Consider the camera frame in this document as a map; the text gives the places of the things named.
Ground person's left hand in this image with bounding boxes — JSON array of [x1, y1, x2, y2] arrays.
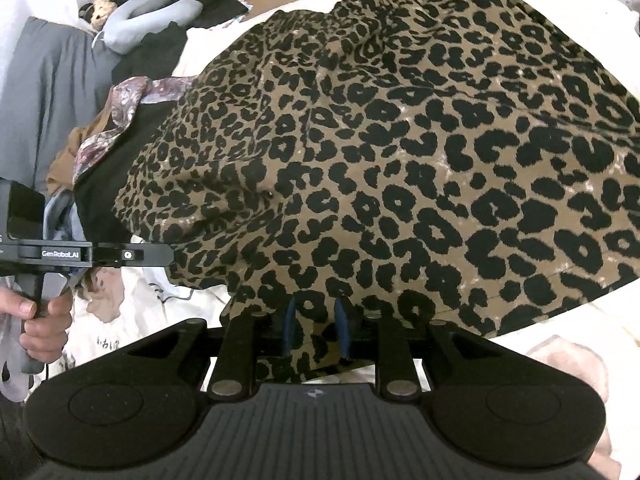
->
[[0, 287, 75, 362]]

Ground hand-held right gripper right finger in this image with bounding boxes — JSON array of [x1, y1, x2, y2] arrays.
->
[[334, 299, 506, 401]]

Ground cream bear printed blanket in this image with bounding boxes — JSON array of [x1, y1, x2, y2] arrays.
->
[[62, 0, 640, 480]]

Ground grey folded garment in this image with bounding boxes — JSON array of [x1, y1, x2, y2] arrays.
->
[[0, 16, 123, 191]]

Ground brown garment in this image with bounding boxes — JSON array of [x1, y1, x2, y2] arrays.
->
[[46, 110, 113, 196]]

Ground light blue denim garment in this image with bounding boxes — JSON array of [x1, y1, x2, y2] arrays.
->
[[0, 192, 88, 403]]

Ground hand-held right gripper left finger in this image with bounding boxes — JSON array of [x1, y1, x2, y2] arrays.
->
[[125, 300, 301, 401]]

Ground white sheer curtain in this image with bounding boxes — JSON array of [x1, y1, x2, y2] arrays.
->
[[0, 0, 101, 86]]

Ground spotted plush toy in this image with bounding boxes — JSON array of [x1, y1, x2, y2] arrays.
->
[[80, 0, 118, 31]]

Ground leopard print skirt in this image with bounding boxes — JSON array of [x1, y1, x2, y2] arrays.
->
[[114, 0, 640, 383]]

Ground black cloth heap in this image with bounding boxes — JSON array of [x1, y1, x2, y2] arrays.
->
[[112, 0, 251, 83]]

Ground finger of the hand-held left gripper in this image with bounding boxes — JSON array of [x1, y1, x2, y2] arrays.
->
[[94, 243, 176, 267]]

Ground floral patterned garment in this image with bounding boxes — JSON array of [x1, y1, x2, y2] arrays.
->
[[74, 76, 198, 183]]

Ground black garment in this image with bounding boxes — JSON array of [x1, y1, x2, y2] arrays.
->
[[74, 102, 186, 241]]

